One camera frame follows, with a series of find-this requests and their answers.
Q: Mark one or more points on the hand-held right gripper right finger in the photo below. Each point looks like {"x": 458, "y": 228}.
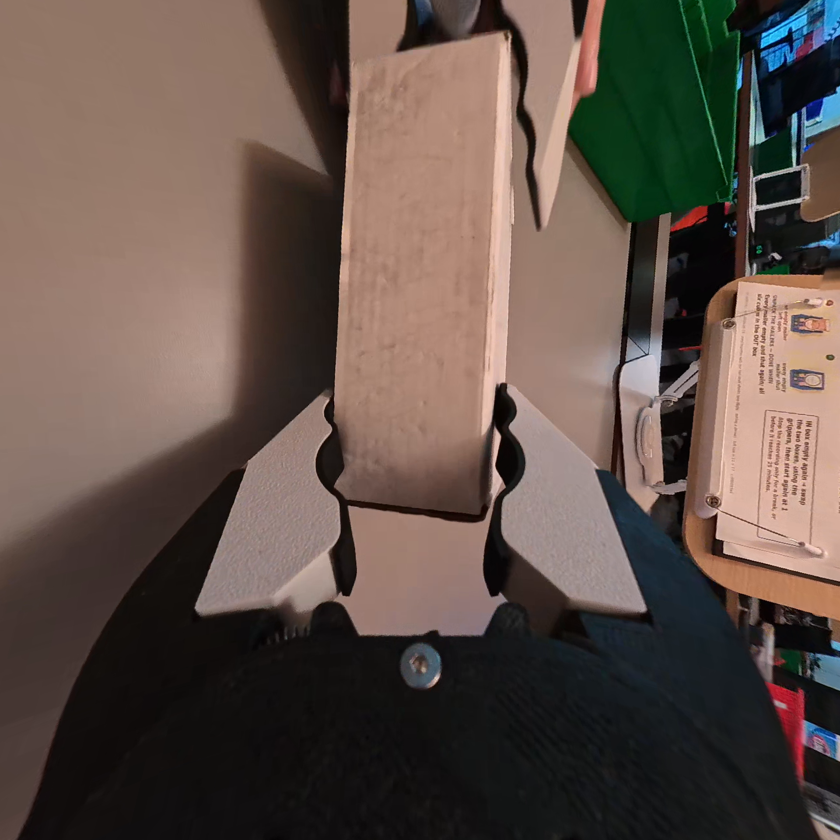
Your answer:
{"x": 564, "y": 531}

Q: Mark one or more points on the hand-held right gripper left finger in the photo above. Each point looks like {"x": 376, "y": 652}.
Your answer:
{"x": 282, "y": 525}

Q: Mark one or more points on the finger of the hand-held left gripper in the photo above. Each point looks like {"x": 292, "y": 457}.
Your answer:
{"x": 374, "y": 26}
{"x": 548, "y": 98}

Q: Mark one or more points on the green plastic bin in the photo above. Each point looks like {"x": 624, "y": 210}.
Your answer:
{"x": 656, "y": 111}

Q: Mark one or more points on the white cardboard mailer box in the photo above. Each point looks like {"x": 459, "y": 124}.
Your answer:
{"x": 426, "y": 262}

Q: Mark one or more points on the black desk panel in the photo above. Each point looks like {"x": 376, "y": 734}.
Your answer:
{"x": 640, "y": 289}

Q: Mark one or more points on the person's left hand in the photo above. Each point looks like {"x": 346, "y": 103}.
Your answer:
{"x": 590, "y": 52}

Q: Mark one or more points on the wooden document stand board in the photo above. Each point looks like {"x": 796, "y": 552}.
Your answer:
{"x": 702, "y": 544}

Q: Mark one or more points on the white stand base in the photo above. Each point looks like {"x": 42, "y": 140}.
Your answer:
{"x": 640, "y": 400}

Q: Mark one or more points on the wooden background stand board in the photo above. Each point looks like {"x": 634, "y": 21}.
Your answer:
{"x": 823, "y": 184}

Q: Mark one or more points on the white frame stand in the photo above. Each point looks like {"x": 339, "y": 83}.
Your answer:
{"x": 781, "y": 190}

